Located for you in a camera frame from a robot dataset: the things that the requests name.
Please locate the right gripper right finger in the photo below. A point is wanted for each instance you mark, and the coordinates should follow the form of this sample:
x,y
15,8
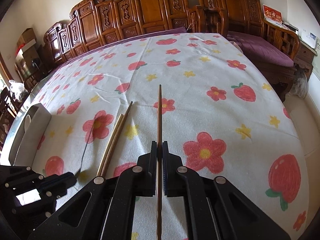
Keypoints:
x,y
207,213

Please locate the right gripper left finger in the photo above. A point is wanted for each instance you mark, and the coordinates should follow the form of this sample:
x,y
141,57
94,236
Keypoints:
x,y
121,193

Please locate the dark brown wooden chopstick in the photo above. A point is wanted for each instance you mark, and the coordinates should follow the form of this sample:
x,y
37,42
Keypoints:
x,y
159,164

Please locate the light bamboo chopstick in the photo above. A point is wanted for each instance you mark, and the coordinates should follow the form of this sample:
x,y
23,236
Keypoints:
x,y
113,134

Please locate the metal rectangular tin box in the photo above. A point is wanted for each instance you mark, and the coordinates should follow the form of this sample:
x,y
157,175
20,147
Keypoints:
x,y
25,144

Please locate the strawberry flower print tablecloth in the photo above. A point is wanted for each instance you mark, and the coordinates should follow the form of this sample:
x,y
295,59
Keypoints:
x,y
220,115

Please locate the dark wooden dining chair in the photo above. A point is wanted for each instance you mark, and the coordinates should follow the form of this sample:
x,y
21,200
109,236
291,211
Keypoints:
x,y
8,114

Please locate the grey plastic bag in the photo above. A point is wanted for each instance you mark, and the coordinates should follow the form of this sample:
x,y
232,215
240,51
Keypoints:
x,y
300,86

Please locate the cardboard box stack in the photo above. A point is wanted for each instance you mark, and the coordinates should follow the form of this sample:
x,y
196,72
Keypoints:
x,y
27,60

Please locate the long carved wooden sofa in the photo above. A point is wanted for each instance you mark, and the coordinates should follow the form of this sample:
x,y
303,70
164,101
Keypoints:
x,y
96,23

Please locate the purple armchair cushion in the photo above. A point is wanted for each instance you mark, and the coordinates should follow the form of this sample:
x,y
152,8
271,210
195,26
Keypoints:
x,y
256,48

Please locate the carved wooden armchair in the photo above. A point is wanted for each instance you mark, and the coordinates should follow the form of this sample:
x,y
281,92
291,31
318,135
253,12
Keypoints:
x,y
246,16

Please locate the wooden side cabinet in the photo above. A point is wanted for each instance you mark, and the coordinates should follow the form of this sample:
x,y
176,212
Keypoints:
x,y
304,58

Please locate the white router box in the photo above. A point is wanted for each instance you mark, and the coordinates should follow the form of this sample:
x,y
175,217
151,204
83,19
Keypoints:
x,y
309,38

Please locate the red calendar card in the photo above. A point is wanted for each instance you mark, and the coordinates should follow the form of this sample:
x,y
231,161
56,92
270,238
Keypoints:
x,y
272,15

